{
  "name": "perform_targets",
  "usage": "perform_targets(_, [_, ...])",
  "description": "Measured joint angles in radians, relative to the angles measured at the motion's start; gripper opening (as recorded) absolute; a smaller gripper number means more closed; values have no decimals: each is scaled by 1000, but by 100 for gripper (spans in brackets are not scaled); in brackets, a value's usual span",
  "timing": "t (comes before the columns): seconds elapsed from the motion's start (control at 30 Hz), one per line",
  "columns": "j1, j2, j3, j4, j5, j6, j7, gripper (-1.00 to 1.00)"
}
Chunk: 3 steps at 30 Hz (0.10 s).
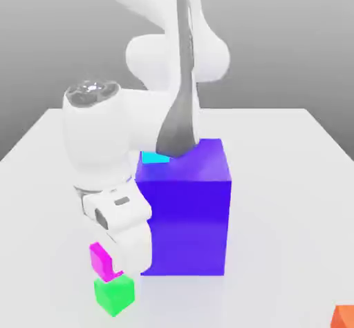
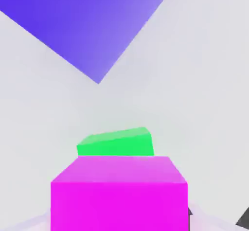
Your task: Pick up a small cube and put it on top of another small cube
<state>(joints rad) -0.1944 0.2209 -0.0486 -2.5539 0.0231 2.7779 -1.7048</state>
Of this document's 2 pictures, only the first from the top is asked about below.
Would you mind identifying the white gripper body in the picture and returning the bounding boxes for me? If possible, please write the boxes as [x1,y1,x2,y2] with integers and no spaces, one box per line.
[104,218,153,276]

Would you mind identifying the small magenta cube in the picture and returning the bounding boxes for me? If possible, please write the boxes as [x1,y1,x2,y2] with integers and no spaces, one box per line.
[88,241,124,284]

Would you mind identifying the small green cube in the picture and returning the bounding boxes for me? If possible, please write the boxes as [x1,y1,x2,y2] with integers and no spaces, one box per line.
[93,273,136,318]

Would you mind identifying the small cyan cube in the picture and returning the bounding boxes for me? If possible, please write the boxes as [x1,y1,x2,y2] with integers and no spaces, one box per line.
[141,151,171,165]

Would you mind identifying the large blue box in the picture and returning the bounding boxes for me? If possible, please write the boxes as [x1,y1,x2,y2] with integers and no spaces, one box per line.
[134,137,232,277]

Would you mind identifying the large orange box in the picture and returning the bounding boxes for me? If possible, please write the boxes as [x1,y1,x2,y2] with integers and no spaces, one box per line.
[330,305,354,328]

